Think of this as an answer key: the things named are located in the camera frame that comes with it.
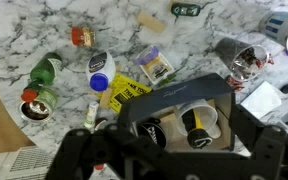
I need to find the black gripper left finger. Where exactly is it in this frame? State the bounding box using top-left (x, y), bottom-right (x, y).
top-left (45, 123), bottom-right (136, 180)

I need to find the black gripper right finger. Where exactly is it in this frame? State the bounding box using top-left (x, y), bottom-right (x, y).
top-left (230, 103), bottom-right (288, 180)

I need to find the tan wooden block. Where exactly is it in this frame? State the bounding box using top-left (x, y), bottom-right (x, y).
top-left (135, 10), bottom-right (167, 34)

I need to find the dark green toy car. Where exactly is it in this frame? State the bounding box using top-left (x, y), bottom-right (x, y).
top-left (170, 2), bottom-right (202, 18)

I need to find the small sauce bottle red cap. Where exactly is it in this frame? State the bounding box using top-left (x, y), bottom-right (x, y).
top-left (93, 116), bottom-right (109, 172)

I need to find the small white tube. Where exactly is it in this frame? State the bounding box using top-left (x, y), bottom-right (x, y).
top-left (83, 100), bottom-right (100, 130)

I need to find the white floor vent grille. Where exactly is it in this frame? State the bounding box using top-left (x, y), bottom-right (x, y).
top-left (0, 144), bottom-right (60, 180)

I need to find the open green tin can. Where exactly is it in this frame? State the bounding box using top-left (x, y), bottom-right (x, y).
top-left (18, 87), bottom-right (59, 123)

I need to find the black round tin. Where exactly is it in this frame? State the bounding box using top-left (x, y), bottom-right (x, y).
top-left (137, 118), bottom-right (168, 149)

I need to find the yellow printed paper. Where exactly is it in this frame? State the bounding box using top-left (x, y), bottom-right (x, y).
top-left (97, 71), bottom-right (153, 115)

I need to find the red candy wrapper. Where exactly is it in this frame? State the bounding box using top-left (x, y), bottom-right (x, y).
top-left (266, 53), bottom-right (275, 66)
top-left (224, 74), bottom-right (246, 93)

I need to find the clear plastic cup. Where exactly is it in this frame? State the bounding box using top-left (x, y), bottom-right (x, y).
top-left (173, 98), bottom-right (222, 139)

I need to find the white bottle with blue cap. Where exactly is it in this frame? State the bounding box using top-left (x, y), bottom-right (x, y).
top-left (85, 50), bottom-right (117, 93)

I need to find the green bottle with red cap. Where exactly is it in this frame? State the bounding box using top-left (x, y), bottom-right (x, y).
top-left (20, 51), bottom-right (64, 103)

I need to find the clear cup with dark contents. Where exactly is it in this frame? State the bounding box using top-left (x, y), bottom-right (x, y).
top-left (214, 36), bottom-right (270, 83)

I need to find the dark cardboard box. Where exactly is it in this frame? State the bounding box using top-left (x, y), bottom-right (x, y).
top-left (118, 73), bottom-right (237, 153)

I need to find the clear plastic package purple edge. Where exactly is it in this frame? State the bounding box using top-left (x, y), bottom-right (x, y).
top-left (133, 44), bottom-right (176, 86)

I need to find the small red jar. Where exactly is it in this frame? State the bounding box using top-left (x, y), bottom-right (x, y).
top-left (70, 25), bottom-right (97, 48)

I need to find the metal tumbler with blue print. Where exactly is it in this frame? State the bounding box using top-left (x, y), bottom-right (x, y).
top-left (257, 10), bottom-right (288, 58)

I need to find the yellow black handle tool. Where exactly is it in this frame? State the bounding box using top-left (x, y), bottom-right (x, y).
top-left (182, 109), bottom-right (214, 150)

